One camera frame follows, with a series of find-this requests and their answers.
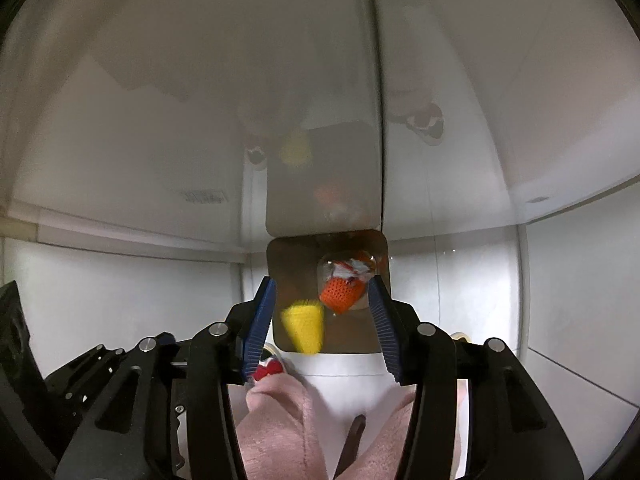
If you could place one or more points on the yellow crocheted toy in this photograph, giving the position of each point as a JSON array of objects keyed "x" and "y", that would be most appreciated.
[{"x": 302, "y": 327}]

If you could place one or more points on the person's right shoe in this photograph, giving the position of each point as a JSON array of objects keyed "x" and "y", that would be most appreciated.
[{"x": 458, "y": 336}]

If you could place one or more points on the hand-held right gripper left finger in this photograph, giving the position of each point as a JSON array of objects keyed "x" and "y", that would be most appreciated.
[{"x": 259, "y": 332}]

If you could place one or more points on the crumpled white paper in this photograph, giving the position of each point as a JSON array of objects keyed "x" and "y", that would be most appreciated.
[{"x": 350, "y": 267}]

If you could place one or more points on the square metal trash bin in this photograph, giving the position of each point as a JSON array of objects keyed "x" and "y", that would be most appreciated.
[{"x": 295, "y": 270}]

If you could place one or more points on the orange crocheted strawberry toy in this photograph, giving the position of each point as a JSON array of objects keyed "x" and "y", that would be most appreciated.
[{"x": 341, "y": 296}]

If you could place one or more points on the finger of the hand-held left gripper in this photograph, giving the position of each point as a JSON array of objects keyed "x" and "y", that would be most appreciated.
[{"x": 87, "y": 375}]

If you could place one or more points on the person's shoe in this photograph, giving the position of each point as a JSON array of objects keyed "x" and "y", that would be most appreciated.
[
  {"x": 267, "y": 369},
  {"x": 458, "y": 336}
]

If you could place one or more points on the person's left leg pink pants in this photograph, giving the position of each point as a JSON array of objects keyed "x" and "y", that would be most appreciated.
[{"x": 280, "y": 425}]

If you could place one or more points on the stainless steel counter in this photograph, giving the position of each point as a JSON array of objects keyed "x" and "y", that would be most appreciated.
[{"x": 150, "y": 110}]

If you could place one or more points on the person's left shoe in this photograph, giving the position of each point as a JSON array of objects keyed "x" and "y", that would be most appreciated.
[{"x": 267, "y": 369}]

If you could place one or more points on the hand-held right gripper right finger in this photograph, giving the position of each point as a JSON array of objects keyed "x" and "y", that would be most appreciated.
[{"x": 382, "y": 332}]

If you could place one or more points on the pink plush toy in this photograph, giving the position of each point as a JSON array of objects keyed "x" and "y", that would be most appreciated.
[{"x": 385, "y": 440}]

